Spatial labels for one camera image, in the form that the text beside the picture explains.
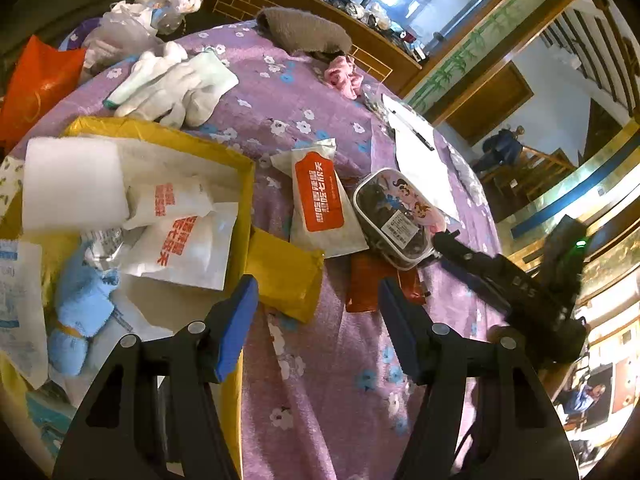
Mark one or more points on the clear cartoon plastic container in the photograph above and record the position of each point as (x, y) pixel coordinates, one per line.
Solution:
(390, 215)

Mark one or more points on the small white orange-print packet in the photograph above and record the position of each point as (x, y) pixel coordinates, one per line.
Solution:
(170, 202)

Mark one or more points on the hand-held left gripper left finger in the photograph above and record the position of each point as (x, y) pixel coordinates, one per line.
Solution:
(240, 320)

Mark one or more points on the red flat packet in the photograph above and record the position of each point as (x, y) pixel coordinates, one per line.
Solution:
(365, 280)

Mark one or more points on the white foam block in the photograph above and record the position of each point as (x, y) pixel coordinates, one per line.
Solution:
(75, 185)

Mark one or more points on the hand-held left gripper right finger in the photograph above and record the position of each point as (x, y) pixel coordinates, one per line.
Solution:
(400, 325)

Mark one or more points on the light blue sock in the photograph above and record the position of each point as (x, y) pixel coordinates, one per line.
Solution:
(82, 305)

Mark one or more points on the wide white orange-print packet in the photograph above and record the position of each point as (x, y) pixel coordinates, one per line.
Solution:
(190, 250)

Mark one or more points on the white blue-label packet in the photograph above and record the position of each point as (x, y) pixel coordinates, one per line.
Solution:
(20, 300)

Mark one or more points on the purple floral bedsheet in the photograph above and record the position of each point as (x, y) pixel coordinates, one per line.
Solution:
(325, 385)

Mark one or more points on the large white orange-label packet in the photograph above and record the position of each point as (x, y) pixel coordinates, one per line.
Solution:
(320, 200)

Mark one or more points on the clear plastic bag with toys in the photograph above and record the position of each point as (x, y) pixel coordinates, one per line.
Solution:
(150, 10)

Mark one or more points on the wooden door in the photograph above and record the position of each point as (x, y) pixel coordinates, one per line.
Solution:
(492, 105)

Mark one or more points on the white paper sheet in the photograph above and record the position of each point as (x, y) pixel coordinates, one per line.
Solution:
(425, 175)

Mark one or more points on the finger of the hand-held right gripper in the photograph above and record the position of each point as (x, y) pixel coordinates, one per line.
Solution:
(470, 262)

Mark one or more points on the yellow padded envelope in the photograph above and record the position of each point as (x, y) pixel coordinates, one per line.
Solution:
(285, 275)

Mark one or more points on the pink scrunchie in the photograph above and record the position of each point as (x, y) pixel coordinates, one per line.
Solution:
(342, 75)

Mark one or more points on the wooden stair railing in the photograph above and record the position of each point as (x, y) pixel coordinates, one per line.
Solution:
(540, 170)

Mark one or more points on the crumpled clear plastic wrap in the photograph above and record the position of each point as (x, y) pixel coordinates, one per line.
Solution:
(465, 175)

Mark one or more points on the black pen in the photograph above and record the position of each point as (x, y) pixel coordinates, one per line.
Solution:
(415, 131)

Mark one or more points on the wooden headboard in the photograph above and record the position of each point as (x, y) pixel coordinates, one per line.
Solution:
(380, 60)

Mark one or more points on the orange plastic bag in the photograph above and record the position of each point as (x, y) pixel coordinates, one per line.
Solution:
(35, 90)

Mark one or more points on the yellow cardboard box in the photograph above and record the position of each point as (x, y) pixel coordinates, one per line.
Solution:
(240, 220)

